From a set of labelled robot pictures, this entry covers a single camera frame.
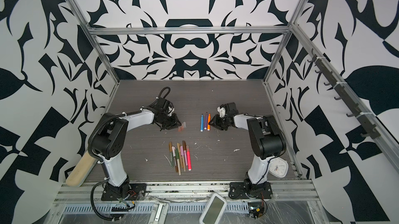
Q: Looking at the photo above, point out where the small circuit board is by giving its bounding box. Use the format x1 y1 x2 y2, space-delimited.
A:
248 201 268 219

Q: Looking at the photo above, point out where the blue marker pen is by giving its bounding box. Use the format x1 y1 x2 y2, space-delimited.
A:
200 114 204 132

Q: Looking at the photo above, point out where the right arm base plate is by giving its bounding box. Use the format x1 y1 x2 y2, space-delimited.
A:
228 181 273 199

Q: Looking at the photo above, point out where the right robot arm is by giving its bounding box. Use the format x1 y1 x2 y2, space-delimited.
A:
208 102 288 186

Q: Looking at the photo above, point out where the pink cap beige pen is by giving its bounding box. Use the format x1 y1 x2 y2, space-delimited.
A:
180 145 186 172

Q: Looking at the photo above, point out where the white plastic clip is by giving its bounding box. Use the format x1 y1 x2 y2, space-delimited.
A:
148 202 169 224

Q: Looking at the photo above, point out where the pink-red marker pen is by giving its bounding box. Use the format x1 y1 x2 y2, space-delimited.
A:
186 146 192 171

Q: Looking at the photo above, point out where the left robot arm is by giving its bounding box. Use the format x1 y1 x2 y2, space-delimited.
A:
87 98 181 187

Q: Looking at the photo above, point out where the beige foam pad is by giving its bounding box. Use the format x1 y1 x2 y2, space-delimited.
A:
65 151 97 187

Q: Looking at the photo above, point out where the tan cap beige pen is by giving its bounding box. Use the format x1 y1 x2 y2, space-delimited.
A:
177 143 183 169

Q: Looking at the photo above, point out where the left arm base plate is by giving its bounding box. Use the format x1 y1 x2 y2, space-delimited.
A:
101 183 147 201

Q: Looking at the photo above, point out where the purple marker pen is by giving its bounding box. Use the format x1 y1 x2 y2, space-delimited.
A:
204 112 208 131

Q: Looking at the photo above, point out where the orange marker pen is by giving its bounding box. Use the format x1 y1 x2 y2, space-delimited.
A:
207 113 211 131

